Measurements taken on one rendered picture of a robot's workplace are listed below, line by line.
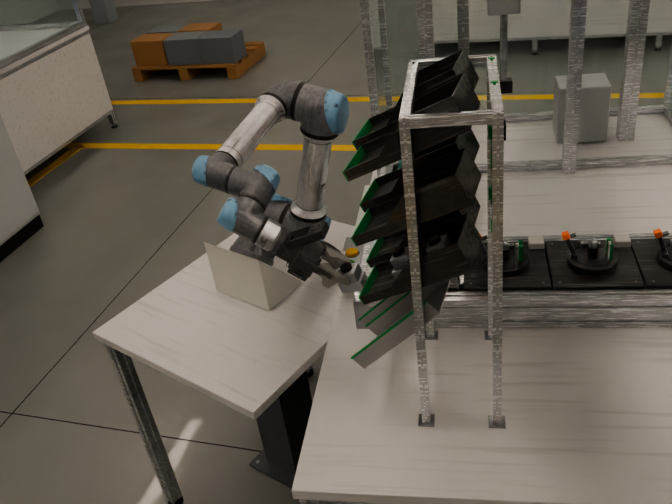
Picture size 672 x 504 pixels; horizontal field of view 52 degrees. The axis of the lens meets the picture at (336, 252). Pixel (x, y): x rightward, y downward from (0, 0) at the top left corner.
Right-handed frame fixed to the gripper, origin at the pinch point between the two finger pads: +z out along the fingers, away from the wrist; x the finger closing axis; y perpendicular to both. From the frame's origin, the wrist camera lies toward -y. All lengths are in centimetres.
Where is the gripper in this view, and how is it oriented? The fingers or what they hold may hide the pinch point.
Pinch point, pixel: (350, 272)
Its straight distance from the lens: 173.8
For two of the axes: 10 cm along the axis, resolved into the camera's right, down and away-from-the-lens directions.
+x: -2.6, 6.6, -7.1
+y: -4.2, 5.8, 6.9
